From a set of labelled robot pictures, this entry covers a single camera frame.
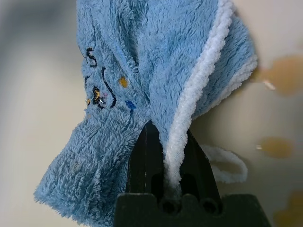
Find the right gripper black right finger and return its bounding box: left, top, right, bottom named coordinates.
left=179, top=129, right=223, bottom=211

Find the yellowish water puddle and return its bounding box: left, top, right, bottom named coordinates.
left=257, top=136, right=294, bottom=158
left=259, top=54, right=303, bottom=96
left=272, top=191, right=303, bottom=227

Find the blue fluffy rag white trim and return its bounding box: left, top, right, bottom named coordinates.
left=33, top=0, right=258, bottom=224

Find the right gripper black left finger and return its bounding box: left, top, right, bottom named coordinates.
left=127, top=119, right=164, bottom=196

